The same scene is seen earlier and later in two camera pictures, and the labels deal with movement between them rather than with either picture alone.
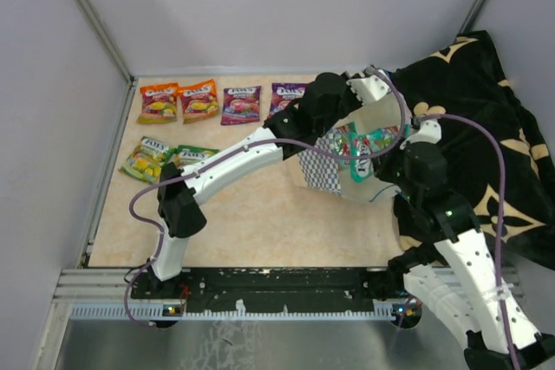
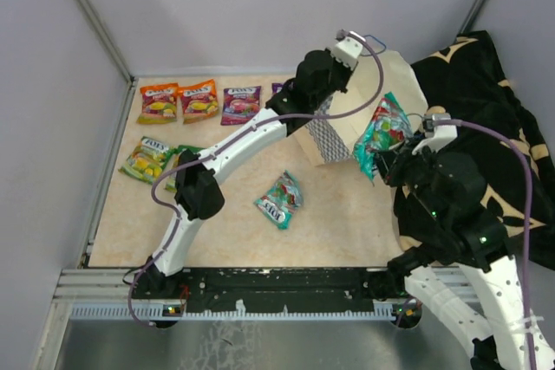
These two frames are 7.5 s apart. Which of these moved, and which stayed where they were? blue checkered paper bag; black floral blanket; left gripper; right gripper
Moved: left gripper; blue checkered paper bag
Stayed: black floral blanket; right gripper
